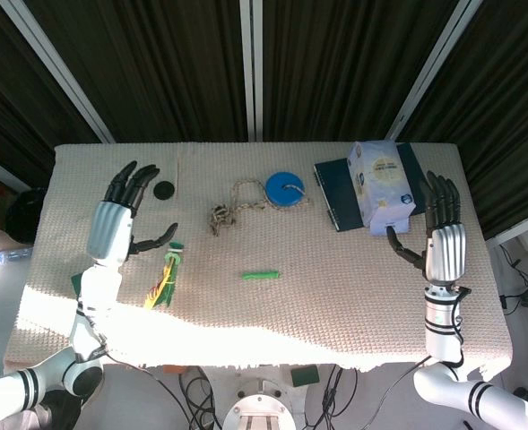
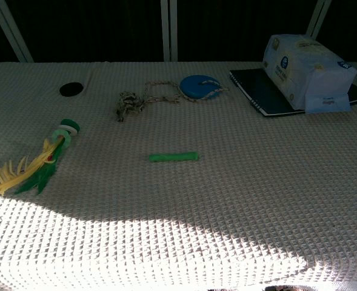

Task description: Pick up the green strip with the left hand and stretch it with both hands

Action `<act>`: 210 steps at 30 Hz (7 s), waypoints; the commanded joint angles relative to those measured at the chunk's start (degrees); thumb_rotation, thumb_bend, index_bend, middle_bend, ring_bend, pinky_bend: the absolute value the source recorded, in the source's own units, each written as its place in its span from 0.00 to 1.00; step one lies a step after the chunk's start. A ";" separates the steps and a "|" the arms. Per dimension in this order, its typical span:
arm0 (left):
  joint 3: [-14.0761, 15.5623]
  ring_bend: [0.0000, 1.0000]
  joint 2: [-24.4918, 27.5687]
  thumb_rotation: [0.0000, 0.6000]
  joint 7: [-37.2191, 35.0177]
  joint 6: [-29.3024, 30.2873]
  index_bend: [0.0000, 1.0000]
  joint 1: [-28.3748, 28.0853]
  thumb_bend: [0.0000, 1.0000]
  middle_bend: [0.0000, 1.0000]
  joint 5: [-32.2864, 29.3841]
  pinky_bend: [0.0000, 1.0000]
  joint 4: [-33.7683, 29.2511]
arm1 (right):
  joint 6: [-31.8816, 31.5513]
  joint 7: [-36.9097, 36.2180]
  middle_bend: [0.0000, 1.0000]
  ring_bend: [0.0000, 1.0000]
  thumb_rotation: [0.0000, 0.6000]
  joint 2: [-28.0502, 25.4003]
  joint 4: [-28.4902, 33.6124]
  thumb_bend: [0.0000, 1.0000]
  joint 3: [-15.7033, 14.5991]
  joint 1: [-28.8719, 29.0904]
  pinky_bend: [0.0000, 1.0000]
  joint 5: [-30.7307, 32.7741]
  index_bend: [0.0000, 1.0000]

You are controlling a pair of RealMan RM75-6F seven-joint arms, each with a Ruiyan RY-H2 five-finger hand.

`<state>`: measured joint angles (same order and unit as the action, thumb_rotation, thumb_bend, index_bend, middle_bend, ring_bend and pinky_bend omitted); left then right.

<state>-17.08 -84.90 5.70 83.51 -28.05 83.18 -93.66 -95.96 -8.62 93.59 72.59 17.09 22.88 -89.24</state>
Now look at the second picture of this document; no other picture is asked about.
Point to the green cylindrical stick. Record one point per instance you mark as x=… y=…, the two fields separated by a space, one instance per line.
x=172 y=157

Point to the blue round disc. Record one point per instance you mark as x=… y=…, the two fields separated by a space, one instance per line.
x=190 y=88

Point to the black spiral notebook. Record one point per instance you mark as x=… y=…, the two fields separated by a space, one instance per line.
x=257 y=88

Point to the green yellow feather shuttlecock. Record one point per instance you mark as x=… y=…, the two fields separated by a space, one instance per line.
x=70 y=126

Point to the large blue white tissue pack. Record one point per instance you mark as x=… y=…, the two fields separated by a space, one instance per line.
x=302 y=66

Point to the small blue tissue packet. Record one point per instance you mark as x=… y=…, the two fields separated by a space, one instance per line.
x=326 y=103

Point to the white frame post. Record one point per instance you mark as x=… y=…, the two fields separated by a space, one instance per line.
x=10 y=33
x=317 y=18
x=169 y=30

